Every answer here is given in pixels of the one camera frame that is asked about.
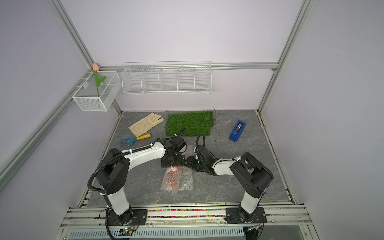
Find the teal yellow garden rake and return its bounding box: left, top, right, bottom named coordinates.
left=120, top=134, right=151, bottom=148

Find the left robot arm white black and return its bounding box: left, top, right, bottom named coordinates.
left=87, top=128, right=188, bottom=225

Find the blue tape dispenser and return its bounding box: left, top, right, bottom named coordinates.
left=229, top=121, right=246, bottom=143

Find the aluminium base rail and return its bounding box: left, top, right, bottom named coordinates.
left=55, top=202, right=319, bottom=240

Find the beige work glove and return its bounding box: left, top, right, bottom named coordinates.
left=129, top=113, right=164, bottom=137

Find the white wire wall shelf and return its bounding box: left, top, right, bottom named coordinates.
left=122, top=61, right=213, bottom=94

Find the green artificial grass mat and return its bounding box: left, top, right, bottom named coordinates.
left=165, top=111, right=214, bottom=137

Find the clear bubble wrap sheet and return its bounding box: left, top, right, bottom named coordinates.
left=161, top=167, right=193, bottom=194

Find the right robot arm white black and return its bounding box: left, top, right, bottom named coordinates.
left=185, top=133, right=274, bottom=226

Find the white mesh wall basket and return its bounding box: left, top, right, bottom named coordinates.
left=72, top=71, right=122, bottom=112

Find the red plastic wine glass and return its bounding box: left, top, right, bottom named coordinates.
left=161, top=167, right=183, bottom=193

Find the loose black thread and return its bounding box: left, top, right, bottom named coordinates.
left=213, top=108, right=227, bottom=142

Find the pink artificial tulip flower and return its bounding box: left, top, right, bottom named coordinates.
left=92, top=63, right=106, bottom=97

